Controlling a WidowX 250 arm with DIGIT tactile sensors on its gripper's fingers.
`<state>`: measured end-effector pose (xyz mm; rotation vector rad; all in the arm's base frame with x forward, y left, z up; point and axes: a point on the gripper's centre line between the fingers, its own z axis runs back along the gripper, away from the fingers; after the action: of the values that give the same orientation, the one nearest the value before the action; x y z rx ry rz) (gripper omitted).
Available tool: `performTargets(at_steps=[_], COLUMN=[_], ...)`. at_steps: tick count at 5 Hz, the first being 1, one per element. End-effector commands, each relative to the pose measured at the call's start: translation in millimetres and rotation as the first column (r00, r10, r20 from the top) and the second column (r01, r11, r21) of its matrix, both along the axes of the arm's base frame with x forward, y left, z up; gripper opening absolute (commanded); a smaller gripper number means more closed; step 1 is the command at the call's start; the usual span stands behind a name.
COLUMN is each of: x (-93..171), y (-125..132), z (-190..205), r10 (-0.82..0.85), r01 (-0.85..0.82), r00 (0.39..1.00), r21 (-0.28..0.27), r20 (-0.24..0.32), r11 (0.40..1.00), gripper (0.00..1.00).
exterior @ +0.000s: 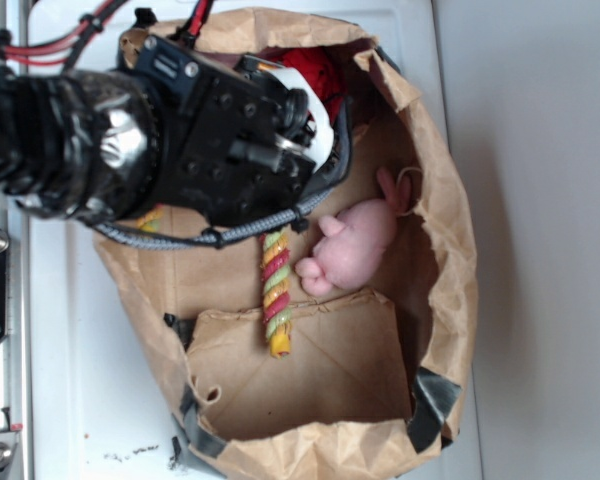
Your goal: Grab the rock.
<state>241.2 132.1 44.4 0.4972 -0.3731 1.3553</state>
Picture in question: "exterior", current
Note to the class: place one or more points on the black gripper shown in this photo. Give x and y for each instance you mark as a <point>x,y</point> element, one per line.
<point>233,144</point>

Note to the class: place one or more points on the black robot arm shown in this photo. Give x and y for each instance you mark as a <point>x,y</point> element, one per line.
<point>69,143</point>

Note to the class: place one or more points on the red crumpled paper ball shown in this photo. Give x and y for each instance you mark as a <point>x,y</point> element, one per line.
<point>322,74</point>

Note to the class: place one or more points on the twisted multicolour candy cane toy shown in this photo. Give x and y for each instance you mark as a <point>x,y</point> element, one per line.
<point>276,290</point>

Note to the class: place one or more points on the pink plush bunny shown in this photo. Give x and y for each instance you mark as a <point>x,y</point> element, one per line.
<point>353,241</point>

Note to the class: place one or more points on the brown paper bag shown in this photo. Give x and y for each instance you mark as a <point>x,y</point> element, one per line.
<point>374,385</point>

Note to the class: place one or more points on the aluminium frame rail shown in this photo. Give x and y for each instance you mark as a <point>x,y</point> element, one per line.
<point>16,457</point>

